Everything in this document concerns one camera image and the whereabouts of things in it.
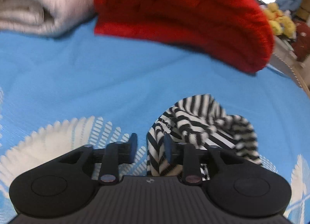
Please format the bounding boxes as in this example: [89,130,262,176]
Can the yellow plush toys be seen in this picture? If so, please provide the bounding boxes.
[260,2,296,39]

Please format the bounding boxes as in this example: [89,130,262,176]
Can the black white striped garment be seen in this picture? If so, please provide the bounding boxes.
[147,94,262,176]

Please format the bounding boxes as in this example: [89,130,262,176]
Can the blue white patterned bedsheet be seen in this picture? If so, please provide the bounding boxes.
[1,21,309,223]

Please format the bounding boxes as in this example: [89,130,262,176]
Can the grey folded garment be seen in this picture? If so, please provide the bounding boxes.
[1,0,95,37]

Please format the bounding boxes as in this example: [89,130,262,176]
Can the red knit garment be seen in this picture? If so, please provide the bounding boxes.
[94,0,274,73]

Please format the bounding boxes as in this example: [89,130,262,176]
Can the dark red plush toy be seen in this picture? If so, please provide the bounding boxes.
[292,20,309,62]

